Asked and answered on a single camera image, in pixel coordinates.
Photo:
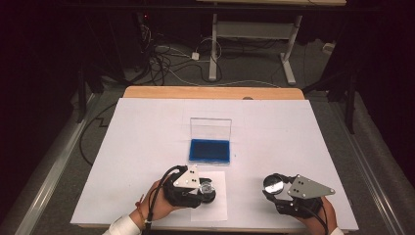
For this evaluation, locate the black metal stand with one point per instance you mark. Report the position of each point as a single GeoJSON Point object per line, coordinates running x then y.
{"type": "Point", "coordinates": [351, 107]}

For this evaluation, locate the person's right hand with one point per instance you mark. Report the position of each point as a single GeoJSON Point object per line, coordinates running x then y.
{"type": "Point", "coordinates": [321, 215]}

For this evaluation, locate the white floor box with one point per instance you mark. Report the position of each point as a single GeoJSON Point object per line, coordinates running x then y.
{"type": "Point", "coordinates": [329, 48]}

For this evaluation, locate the white power adapter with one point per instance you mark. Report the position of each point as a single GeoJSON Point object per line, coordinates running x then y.
{"type": "Point", "coordinates": [195, 56]}

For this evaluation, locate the black stamp with clear knob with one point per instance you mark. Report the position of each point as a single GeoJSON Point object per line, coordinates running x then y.
{"type": "Point", "coordinates": [207, 192]}

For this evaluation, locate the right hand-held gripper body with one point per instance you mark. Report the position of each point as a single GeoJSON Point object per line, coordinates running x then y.
{"type": "Point", "coordinates": [306, 188]}

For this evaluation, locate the white metal desk frame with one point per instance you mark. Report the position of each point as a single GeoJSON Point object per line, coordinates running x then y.
{"type": "Point", "coordinates": [254, 30]}

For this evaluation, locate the large white table cover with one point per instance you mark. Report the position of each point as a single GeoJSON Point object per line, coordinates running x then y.
{"type": "Point", "coordinates": [277, 137]}

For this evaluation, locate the blue ink pad clear case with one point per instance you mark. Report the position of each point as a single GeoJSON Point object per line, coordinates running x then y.
{"type": "Point", "coordinates": [209, 150]}

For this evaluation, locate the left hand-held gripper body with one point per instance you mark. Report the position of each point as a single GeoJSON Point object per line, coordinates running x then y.
{"type": "Point", "coordinates": [186, 179]}

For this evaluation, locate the small white paper sheet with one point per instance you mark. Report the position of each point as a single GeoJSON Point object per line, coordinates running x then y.
{"type": "Point", "coordinates": [218, 209]}

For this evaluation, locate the grey metal rail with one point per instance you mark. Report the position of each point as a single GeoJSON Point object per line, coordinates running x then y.
{"type": "Point", "coordinates": [368, 176]}
{"type": "Point", "coordinates": [49, 176]}

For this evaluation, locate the person's left hand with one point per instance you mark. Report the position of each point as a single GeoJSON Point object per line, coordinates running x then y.
{"type": "Point", "coordinates": [156, 204]}

